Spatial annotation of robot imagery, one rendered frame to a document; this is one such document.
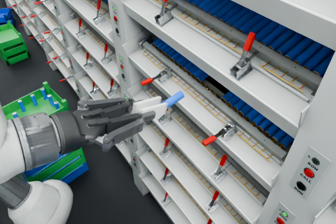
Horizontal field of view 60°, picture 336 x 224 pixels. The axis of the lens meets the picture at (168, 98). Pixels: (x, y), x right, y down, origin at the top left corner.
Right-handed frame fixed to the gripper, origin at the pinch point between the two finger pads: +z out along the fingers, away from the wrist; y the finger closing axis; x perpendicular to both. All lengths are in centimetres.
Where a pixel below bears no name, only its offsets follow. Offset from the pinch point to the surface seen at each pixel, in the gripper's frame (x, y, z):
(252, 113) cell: 1.2, -9.9, 23.9
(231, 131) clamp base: 5.2, -9.8, 18.1
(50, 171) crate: 89, 65, -5
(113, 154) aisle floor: 100, 69, 34
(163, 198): 81, 19, 34
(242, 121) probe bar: 2.7, -10.0, 20.6
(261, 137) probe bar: 2.6, -16.1, 20.8
